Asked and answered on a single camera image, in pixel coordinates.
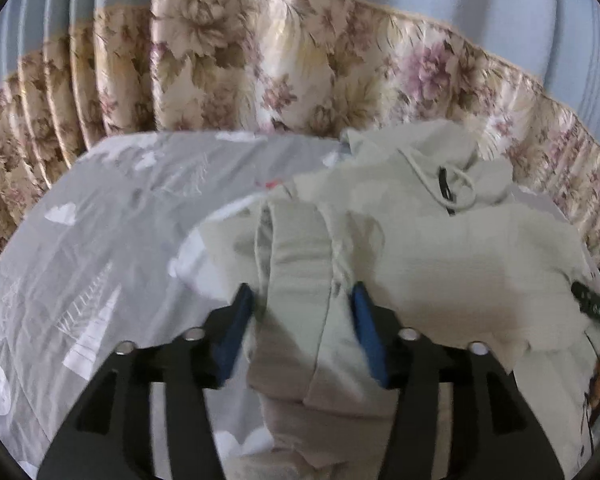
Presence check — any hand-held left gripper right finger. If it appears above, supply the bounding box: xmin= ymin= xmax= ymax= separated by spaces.
xmin=347 ymin=281 xmax=566 ymax=480

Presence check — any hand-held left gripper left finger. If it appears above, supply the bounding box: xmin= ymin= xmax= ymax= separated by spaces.
xmin=39 ymin=282 xmax=256 ymax=480

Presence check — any grey printed bed sheet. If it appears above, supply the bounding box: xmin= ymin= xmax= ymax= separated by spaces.
xmin=0 ymin=130 xmax=600 ymax=480

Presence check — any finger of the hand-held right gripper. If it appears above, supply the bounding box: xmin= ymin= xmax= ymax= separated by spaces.
xmin=570 ymin=280 xmax=600 ymax=333

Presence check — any pale green hoodie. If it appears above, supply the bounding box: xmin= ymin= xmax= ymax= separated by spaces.
xmin=192 ymin=122 xmax=600 ymax=480

